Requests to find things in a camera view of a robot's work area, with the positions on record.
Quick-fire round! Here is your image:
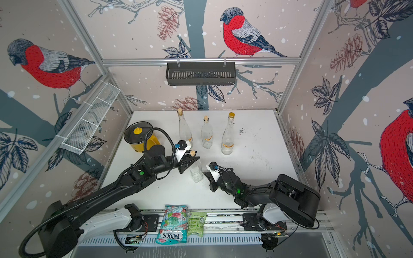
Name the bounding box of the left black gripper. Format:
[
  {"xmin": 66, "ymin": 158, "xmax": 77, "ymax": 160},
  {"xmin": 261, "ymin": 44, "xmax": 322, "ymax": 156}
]
[{"xmin": 153, "ymin": 150, "xmax": 200, "ymax": 176}]

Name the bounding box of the square glass bottle with cork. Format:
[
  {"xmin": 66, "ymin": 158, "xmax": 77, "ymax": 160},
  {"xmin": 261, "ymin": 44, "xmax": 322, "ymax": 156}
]
[{"xmin": 189, "ymin": 160, "xmax": 203, "ymax": 183}]

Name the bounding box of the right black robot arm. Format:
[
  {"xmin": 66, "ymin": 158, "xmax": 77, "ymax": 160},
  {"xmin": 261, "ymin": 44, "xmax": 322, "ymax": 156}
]
[{"xmin": 203, "ymin": 162, "xmax": 321, "ymax": 231}]

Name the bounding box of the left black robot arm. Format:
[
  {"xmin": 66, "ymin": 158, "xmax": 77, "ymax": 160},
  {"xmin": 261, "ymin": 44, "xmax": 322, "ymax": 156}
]
[{"xmin": 18, "ymin": 140, "xmax": 199, "ymax": 258}]

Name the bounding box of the square glass bottle cork stopper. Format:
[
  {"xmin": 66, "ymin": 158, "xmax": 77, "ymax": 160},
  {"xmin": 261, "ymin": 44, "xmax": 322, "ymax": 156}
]
[{"xmin": 201, "ymin": 116, "xmax": 213, "ymax": 149}]

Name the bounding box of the tall glass bottle gold cap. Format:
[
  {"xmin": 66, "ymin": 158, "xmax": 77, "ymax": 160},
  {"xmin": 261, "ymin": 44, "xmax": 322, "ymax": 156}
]
[{"xmin": 221, "ymin": 112, "xmax": 235, "ymax": 155}]

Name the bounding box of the green snack packet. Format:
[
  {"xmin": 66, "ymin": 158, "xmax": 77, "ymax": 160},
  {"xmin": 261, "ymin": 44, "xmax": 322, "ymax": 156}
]
[{"xmin": 187, "ymin": 211, "xmax": 207, "ymax": 237}]

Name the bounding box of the yellow pot with glass lid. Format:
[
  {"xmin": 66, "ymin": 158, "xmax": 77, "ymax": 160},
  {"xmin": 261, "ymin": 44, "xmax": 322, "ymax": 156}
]
[{"xmin": 123, "ymin": 121, "xmax": 153, "ymax": 153}]

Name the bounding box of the Fox's candy bag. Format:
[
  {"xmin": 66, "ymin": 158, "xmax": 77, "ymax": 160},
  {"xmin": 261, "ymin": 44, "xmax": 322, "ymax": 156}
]
[{"xmin": 156, "ymin": 204, "xmax": 188, "ymax": 245}]

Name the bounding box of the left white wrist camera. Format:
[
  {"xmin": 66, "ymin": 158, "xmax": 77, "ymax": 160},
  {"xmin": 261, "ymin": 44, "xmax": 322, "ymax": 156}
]
[{"xmin": 174, "ymin": 140, "xmax": 191, "ymax": 163}]

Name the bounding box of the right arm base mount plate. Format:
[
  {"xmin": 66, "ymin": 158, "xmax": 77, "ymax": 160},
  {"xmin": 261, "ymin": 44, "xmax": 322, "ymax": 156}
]
[{"xmin": 241, "ymin": 213, "xmax": 288, "ymax": 232}]

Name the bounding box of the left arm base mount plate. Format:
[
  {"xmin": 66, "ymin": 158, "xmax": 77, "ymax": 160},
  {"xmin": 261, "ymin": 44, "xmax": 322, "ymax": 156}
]
[{"xmin": 124, "ymin": 204, "xmax": 160, "ymax": 233}]

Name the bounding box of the black hanging wire shelf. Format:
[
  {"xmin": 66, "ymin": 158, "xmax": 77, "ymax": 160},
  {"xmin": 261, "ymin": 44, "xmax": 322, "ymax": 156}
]
[{"xmin": 166, "ymin": 62, "xmax": 236, "ymax": 86}]

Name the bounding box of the aluminium front rail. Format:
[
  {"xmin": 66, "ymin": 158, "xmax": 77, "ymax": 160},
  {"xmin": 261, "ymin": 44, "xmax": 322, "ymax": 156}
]
[{"xmin": 80, "ymin": 209, "xmax": 333, "ymax": 235}]

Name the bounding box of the white wire mesh basket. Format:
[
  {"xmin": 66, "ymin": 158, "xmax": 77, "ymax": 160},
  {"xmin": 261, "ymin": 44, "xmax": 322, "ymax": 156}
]
[{"xmin": 60, "ymin": 82, "xmax": 120, "ymax": 154}]

